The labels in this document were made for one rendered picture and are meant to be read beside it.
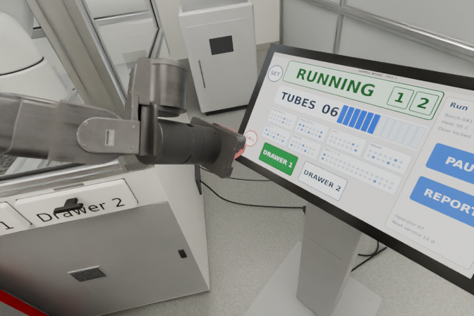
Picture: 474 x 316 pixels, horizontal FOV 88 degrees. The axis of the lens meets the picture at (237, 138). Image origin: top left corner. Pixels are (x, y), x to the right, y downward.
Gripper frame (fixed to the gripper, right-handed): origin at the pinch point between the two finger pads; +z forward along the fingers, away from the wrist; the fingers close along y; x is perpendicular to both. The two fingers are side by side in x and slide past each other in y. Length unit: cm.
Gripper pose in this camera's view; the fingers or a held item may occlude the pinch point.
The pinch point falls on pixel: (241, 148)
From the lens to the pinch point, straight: 44.8
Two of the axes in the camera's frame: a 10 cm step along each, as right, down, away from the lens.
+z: 5.9, 0.8, 8.0
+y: -7.4, -3.5, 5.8
